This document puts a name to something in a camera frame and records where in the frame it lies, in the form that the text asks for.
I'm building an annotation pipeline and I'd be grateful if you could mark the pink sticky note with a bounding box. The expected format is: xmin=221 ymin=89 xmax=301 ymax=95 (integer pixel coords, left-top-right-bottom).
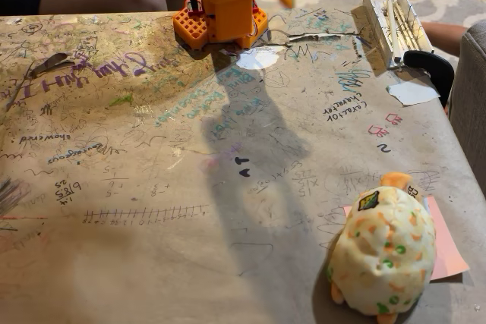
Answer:
xmin=342 ymin=195 xmax=470 ymax=283

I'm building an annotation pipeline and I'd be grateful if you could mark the white paper scrap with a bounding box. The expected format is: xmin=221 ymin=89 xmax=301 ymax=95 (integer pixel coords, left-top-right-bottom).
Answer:
xmin=386 ymin=80 xmax=441 ymax=107

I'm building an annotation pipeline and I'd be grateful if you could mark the scribbled brown paper table cover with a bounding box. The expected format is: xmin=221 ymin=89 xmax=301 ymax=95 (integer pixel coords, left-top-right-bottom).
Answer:
xmin=0 ymin=7 xmax=486 ymax=324

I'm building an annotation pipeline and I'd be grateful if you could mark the white orange plush toy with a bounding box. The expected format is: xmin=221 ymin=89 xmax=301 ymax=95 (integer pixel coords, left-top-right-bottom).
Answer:
xmin=326 ymin=171 xmax=437 ymax=324

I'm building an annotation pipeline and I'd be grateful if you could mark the black curved handle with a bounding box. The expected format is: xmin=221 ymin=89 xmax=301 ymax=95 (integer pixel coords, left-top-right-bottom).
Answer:
xmin=402 ymin=49 xmax=456 ymax=109

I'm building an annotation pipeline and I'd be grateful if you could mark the grey upholstered couch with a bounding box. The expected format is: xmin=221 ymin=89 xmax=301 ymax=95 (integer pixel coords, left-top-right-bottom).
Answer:
xmin=448 ymin=19 xmax=486 ymax=188

